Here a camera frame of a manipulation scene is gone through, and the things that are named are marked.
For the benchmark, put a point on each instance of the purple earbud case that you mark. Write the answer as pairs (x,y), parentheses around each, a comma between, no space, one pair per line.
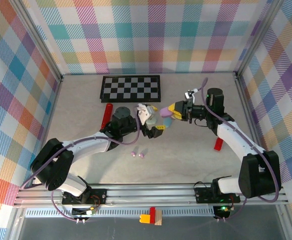
(165,112)

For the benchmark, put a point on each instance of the blue earbud case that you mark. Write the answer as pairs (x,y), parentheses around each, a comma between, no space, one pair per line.
(168,123)

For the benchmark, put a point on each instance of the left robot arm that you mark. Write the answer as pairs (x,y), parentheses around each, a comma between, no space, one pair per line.
(90,147)

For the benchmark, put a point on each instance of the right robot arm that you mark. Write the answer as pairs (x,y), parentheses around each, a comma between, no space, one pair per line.
(235,142)

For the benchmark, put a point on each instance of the red cylinder with grey end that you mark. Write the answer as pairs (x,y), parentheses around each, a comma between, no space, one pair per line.
(108,112)

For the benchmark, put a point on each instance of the purple earbud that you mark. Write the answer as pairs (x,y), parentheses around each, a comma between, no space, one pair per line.
(133,153)
(142,155)

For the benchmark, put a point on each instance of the black grey chessboard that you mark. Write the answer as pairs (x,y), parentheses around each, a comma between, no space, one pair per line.
(130,88)

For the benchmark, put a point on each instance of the red plastic block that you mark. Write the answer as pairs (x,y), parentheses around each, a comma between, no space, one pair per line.
(218,144)

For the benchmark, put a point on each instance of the red toy brick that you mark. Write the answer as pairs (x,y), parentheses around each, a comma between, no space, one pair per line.
(152,215)

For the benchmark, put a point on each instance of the tan toy brick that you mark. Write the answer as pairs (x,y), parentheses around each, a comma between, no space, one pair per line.
(158,217)

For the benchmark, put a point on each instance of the yellow toy brick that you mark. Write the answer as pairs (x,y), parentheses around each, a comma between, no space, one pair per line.
(144,218)

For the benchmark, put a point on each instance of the small electronics board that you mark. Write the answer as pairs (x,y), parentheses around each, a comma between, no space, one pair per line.
(221,211)
(86,212)

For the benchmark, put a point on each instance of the aluminium side rail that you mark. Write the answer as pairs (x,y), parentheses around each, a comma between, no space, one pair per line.
(244,100)

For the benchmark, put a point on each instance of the aluminium mounting rail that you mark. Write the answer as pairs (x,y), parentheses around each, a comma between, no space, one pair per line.
(148,192)

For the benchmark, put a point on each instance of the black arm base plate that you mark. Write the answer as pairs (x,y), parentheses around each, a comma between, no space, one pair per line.
(202,195)
(99,197)

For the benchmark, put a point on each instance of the aluminium frame post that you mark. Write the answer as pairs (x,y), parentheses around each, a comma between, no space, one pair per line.
(257,37)
(41,42)

